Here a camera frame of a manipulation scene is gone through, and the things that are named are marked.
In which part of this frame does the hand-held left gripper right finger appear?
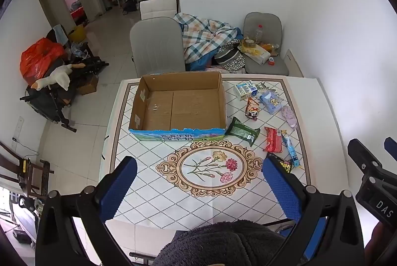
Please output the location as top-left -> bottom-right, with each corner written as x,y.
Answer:
262,157 -> 365,266

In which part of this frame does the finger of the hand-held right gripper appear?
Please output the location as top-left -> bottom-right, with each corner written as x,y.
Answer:
347,138 -> 384,176
384,137 -> 397,155

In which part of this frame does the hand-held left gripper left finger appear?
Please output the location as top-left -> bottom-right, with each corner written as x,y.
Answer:
35,156 -> 138,266

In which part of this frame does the black wipes packet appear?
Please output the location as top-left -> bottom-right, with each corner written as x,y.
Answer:
266,152 -> 294,175

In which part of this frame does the blue tube packet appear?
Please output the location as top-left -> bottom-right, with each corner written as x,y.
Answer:
282,134 -> 301,169

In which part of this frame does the red snack packet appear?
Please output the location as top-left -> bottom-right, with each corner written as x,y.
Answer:
264,127 -> 287,152

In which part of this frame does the green snack packet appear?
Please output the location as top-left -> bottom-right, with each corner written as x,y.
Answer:
225,116 -> 260,147

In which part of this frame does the purple cloth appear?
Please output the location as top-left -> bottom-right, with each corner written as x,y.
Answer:
281,105 -> 297,128

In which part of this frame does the orange panda snack bag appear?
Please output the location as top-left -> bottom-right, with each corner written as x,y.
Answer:
246,97 -> 260,121

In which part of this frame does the blue tissue pack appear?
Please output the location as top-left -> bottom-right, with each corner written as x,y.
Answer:
258,90 -> 283,114

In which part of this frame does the cream blue carton box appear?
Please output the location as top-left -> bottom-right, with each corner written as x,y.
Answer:
235,81 -> 258,99

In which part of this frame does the dark fluffy garment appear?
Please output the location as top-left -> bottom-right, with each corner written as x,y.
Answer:
153,220 -> 287,266

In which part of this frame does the dark wooden chair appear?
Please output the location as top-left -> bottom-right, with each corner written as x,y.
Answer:
0,142 -> 55,201

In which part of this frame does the small black box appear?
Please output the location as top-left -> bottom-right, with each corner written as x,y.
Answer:
14,230 -> 33,243

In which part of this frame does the small brown cardboard box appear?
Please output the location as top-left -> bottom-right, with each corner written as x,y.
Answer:
76,75 -> 99,95

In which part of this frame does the black folded stroller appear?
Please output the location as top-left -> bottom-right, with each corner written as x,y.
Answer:
19,57 -> 110,133

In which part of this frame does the white goose plush toy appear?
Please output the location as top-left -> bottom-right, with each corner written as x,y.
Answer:
31,64 -> 85,91

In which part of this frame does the yellow and white packet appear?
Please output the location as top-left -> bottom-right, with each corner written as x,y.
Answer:
240,44 -> 271,65

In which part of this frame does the striped patterned hat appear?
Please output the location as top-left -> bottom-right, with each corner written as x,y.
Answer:
212,47 -> 245,71

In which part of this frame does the grey padded chair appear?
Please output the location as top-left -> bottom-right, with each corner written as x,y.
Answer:
130,17 -> 187,78

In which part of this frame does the red plastic bag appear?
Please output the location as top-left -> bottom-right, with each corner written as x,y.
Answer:
20,38 -> 67,87

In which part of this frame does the yellow bag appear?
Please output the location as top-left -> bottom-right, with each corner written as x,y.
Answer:
67,25 -> 86,43

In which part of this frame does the grey chair with clutter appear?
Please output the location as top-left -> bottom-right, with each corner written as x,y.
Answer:
243,12 -> 290,75

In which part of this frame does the light blue cloth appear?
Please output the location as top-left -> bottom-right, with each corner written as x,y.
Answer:
53,25 -> 69,43

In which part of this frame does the plaid blanket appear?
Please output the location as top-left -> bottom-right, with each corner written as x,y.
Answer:
174,13 -> 244,71

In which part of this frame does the white chair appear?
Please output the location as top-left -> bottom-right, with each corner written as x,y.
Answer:
139,0 -> 178,20

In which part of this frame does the white wall socket panel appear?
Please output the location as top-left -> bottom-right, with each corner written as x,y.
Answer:
285,49 -> 304,78

